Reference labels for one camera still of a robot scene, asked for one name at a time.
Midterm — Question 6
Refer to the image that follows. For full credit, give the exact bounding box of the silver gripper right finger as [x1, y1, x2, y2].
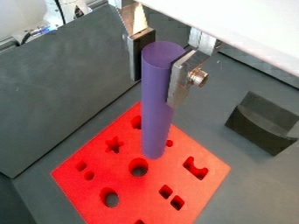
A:
[167, 28, 218, 109]

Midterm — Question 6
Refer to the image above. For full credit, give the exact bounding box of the purple cylinder peg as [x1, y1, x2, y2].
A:
[142, 41, 185, 159]

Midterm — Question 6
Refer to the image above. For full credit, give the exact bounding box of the black holder block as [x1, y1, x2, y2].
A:
[226, 92, 299, 156]

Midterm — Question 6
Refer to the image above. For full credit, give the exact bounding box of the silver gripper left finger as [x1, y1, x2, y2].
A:
[118, 3, 155, 81]

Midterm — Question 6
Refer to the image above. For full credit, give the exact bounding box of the grey upright panel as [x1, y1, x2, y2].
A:
[0, 5, 134, 178]

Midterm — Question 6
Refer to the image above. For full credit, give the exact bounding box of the red shape-sorting board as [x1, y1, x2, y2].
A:
[51, 105, 230, 224]

